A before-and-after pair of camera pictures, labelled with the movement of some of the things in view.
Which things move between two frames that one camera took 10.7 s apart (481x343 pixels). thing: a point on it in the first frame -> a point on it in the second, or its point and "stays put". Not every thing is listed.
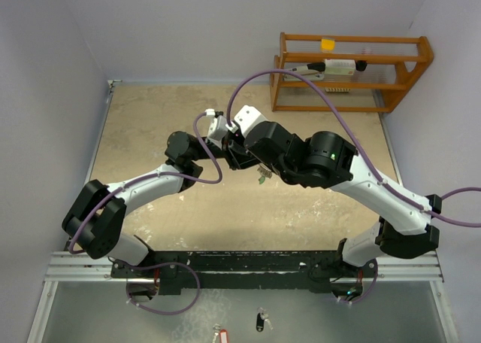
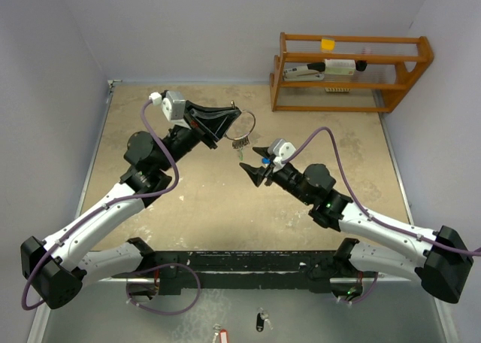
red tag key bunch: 222,334 stays put
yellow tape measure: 328,44 stays put
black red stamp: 361,65 stays put
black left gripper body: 232,159 -> 197,129
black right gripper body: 275,170 -> 270,171
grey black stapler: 312,71 stays put
